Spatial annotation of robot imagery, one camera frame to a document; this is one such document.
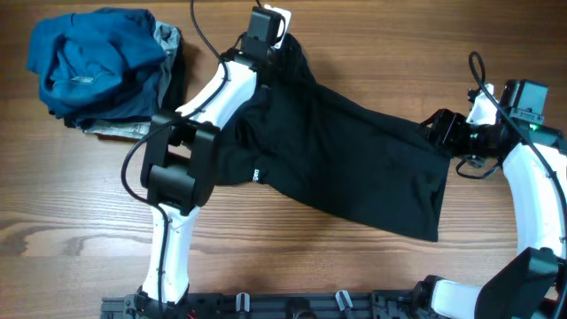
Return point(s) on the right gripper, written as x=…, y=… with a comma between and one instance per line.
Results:
x=448, y=139

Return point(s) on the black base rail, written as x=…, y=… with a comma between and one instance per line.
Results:
x=341, y=304

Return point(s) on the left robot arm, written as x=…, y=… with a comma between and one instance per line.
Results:
x=179, y=171

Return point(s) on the black t-shirt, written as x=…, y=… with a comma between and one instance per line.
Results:
x=325, y=151

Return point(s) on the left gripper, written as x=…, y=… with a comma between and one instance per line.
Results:
x=287, y=54

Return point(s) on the blue crumpled garment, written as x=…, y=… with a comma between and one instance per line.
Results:
x=102, y=65

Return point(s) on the grey folded garment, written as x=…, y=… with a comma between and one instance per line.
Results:
x=170, y=90

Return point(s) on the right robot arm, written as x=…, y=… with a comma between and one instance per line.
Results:
x=533, y=160

